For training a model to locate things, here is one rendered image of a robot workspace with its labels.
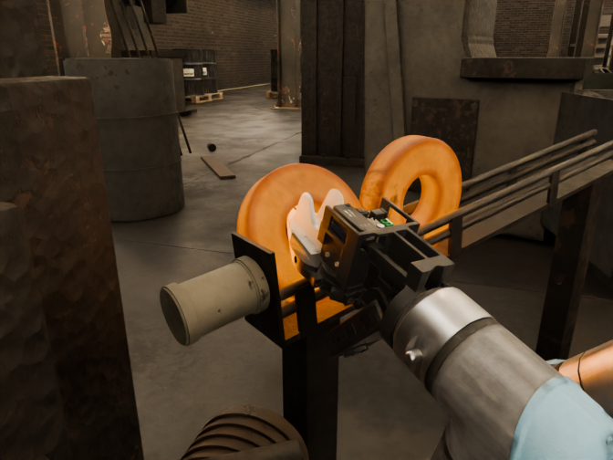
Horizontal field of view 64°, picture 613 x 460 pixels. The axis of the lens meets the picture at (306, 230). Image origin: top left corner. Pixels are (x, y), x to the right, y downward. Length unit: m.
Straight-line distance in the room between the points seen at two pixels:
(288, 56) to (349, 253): 8.60
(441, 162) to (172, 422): 1.02
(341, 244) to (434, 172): 0.24
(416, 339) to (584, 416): 0.12
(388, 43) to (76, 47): 2.74
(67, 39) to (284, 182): 4.19
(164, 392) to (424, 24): 2.06
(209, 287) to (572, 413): 0.30
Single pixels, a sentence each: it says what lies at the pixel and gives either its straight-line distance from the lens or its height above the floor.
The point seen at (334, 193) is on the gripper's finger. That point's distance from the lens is 0.52.
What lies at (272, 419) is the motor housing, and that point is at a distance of 0.56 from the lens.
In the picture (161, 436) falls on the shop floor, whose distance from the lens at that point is 1.37.
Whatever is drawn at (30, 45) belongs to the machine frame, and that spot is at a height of 0.90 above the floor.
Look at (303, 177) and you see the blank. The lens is 0.55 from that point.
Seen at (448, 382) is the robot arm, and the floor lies 0.68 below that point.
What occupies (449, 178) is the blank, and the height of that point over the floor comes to 0.75.
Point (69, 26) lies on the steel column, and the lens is 4.64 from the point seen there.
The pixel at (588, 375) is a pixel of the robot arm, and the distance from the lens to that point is 0.47.
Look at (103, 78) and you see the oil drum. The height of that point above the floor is 0.78.
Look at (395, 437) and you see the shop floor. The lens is 1.34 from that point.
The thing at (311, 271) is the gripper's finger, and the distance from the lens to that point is 0.47.
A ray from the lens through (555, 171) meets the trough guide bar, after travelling 0.85.
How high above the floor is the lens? 0.89
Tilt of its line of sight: 20 degrees down
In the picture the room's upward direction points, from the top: straight up
